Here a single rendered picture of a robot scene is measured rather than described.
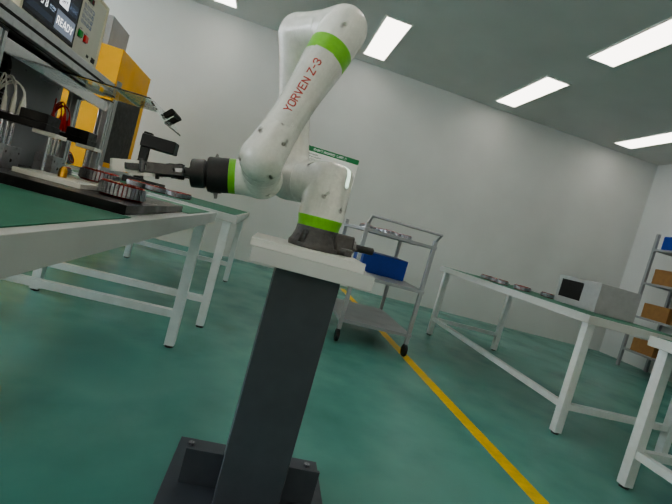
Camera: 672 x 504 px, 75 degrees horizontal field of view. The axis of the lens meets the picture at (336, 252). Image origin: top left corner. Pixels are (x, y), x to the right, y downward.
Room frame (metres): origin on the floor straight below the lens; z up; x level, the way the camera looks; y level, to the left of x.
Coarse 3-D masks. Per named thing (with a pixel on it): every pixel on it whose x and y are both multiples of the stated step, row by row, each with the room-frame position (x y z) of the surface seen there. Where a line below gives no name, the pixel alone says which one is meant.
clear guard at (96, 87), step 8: (64, 72) 1.25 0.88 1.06; (80, 80) 1.30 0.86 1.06; (88, 80) 1.26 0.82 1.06; (88, 88) 1.41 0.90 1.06; (96, 88) 1.36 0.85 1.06; (104, 88) 1.32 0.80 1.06; (112, 88) 1.29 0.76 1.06; (120, 88) 1.27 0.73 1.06; (104, 96) 1.48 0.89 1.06; (112, 96) 1.43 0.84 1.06; (120, 96) 1.39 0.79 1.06; (128, 96) 1.35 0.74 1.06; (136, 96) 1.31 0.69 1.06; (144, 96) 1.29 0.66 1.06; (136, 104) 1.46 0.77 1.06; (144, 104) 1.42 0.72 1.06; (152, 104) 1.37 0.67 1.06; (160, 112) 1.32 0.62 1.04; (168, 120) 1.42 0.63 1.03; (176, 128) 1.52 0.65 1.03
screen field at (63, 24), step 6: (60, 12) 1.15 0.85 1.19; (60, 18) 1.15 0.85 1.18; (66, 18) 1.18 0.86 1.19; (54, 24) 1.13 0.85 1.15; (60, 24) 1.16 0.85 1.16; (66, 24) 1.19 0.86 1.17; (72, 24) 1.22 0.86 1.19; (60, 30) 1.16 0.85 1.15; (66, 30) 1.19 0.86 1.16; (72, 30) 1.22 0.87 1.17; (66, 36) 1.20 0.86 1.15; (72, 36) 1.23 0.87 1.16
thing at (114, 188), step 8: (104, 184) 1.06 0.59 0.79; (112, 184) 1.06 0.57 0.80; (120, 184) 1.07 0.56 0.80; (128, 184) 1.15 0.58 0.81; (104, 192) 1.06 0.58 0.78; (112, 192) 1.06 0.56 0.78; (120, 192) 1.06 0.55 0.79; (128, 192) 1.07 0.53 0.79; (136, 192) 1.09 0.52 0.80; (144, 192) 1.11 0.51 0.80; (136, 200) 1.10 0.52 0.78; (144, 200) 1.13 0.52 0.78
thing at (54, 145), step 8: (72, 128) 1.28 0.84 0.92; (64, 136) 1.27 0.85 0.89; (72, 136) 1.28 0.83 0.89; (80, 136) 1.28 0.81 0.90; (88, 136) 1.29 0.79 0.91; (96, 136) 1.34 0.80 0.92; (56, 144) 1.32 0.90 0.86; (80, 144) 1.28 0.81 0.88; (88, 144) 1.30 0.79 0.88; (48, 152) 1.27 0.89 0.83; (56, 152) 1.32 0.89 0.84
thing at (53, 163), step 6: (36, 156) 1.26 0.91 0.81; (42, 156) 1.26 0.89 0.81; (48, 156) 1.26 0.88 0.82; (54, 156) 1.27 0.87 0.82; (36, 162) 1.26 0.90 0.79; (48, 162) 1.27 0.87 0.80; (54, 162) 1.28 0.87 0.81; (60, 162) 1.31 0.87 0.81; (36, 168) 1.26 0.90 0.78; (48, 168) 1.27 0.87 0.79; (54, 168) 1.29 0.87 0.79
